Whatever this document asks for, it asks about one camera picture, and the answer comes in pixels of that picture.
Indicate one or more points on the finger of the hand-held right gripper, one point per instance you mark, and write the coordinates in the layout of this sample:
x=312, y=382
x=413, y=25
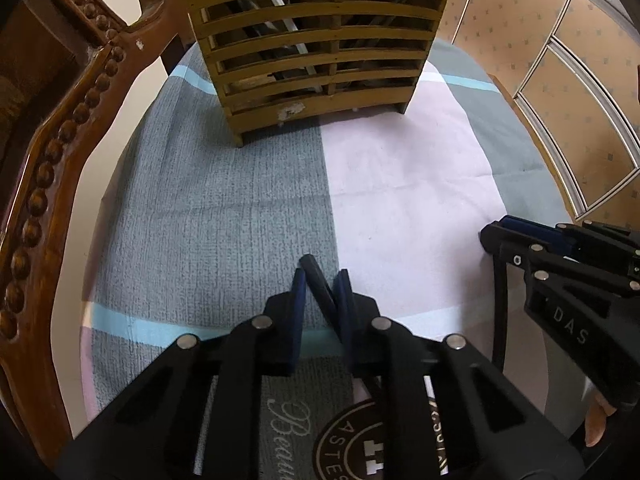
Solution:
x=545, y=235
x=510, y=245

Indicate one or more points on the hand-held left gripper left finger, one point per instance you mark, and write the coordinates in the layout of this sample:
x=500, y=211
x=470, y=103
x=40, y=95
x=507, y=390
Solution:
x=298, y=310

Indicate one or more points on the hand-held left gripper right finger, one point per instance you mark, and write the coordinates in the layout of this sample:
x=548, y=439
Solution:
x=345, y=305

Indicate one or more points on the black chopstick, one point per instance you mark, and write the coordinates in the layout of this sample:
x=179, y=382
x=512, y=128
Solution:
x=496, y=300
x=317, y=280

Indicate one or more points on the slatted bamboo utensil holder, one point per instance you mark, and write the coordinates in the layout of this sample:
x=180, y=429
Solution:
x=325, y=107

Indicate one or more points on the person's right hand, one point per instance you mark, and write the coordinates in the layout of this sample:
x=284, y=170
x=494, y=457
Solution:
x=595, y=425

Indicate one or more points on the framed patterned panel door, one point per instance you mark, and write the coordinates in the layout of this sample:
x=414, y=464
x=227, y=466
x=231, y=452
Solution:
x=590, y=135

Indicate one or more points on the grey pink patchwork tablecloth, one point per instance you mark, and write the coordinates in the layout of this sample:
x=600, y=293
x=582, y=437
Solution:
x=225, y=210

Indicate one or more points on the carved brown wooden chair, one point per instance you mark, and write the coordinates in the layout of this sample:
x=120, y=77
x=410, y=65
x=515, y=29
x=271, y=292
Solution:
x=45, y=175

